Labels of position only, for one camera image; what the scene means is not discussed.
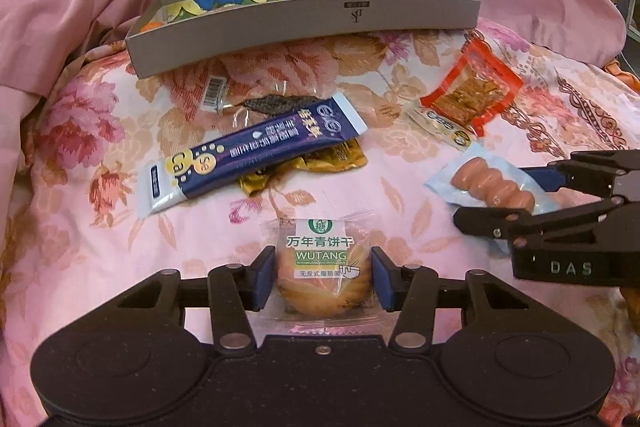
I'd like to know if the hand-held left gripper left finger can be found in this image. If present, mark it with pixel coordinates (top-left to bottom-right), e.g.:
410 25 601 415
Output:
102 246 278 355

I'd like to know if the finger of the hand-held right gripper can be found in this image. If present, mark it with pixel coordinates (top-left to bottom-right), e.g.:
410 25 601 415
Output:
452 197 627 244
520 149 640 204

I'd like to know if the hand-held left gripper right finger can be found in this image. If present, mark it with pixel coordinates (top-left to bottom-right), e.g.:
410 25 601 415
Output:
370 246 543 355

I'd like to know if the sausage packet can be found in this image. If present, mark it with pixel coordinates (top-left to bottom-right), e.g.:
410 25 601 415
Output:
425 154 561 258

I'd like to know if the round biscuit packet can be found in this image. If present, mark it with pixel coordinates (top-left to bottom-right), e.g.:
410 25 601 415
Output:
260 212 388 325

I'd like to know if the gold snack packet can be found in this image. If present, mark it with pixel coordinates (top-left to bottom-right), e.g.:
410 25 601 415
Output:
239 138 367 196

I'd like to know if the clear packet with dark snack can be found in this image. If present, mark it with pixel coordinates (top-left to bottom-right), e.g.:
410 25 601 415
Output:
200 67 321 118

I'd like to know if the grey cardboard box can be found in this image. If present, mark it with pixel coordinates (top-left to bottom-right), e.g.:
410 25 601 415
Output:
124 0 482 78

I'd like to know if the yellow snack packet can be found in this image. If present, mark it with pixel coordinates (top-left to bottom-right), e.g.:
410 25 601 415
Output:
164 1 201 22

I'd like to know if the small white packet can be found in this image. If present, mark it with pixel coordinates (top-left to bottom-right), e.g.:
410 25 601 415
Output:
407 104 473 152

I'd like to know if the red snack packet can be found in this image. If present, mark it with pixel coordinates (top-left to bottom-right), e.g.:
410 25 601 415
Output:
419 39 525 138

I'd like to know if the dark blue long packet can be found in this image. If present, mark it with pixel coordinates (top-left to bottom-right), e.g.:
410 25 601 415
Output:
137 93 368 219

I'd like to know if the floral bedsheet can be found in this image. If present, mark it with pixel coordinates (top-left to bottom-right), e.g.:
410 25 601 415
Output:
0 14 640 427

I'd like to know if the pink quilt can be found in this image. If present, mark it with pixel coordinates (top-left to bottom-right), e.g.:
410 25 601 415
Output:
0 0 131 108

